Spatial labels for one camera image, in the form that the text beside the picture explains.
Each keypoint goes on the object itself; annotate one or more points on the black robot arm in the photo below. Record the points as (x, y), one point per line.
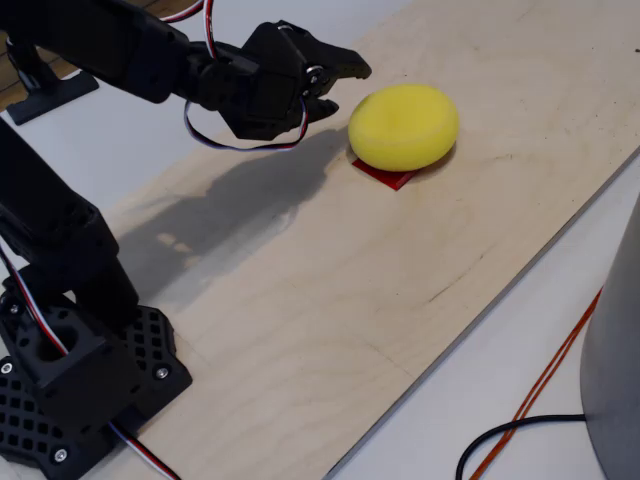
(100, 45)

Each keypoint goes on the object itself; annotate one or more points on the black camera stand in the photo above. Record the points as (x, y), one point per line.
(55, 92)

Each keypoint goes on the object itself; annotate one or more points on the light plywood board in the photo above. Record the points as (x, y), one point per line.
(350, 300)

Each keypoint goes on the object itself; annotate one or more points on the yellow round sponge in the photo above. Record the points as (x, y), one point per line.
(402, 127)

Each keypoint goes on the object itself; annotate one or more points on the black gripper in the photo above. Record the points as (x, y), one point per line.
(280, 75)

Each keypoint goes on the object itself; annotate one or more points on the red square plate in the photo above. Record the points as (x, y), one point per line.
(395, 180)

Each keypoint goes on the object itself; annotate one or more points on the grey cone lamp base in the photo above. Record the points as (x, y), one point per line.
(620, 350)

